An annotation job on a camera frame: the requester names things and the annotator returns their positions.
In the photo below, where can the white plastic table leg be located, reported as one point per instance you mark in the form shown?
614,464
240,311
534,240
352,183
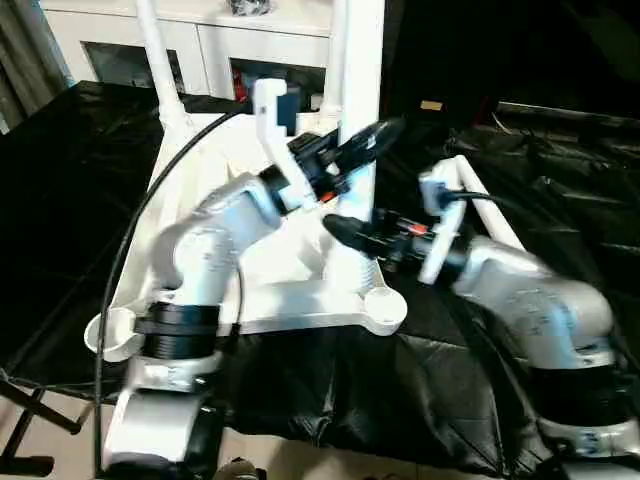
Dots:
495,215
362,60
160,65
338,60

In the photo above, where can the white plastic table top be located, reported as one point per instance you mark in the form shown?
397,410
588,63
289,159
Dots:
280,300

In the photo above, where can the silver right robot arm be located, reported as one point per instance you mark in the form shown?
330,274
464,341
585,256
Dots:
550,310

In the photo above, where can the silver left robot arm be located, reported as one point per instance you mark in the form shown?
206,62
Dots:
210,250

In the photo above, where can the small tan label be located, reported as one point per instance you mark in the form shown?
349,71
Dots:
431,105

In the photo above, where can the red bottle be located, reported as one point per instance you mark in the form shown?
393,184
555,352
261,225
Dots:
240,85

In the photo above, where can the white glass-door cabinet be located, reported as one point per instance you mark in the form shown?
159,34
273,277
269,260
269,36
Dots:
200,45

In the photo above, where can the dark objects on cabinet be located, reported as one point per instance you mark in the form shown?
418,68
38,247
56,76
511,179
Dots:
252,6

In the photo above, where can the long black bar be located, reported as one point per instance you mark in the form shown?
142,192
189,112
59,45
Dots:
570,115

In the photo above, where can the grey robot left foot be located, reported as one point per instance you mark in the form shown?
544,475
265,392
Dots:
241,470

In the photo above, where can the grey curtain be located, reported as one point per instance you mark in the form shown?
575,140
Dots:
30,65

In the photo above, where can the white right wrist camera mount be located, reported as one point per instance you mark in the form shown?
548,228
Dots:
442,235

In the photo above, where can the dark folding stand frame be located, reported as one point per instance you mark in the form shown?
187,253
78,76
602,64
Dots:
35,415

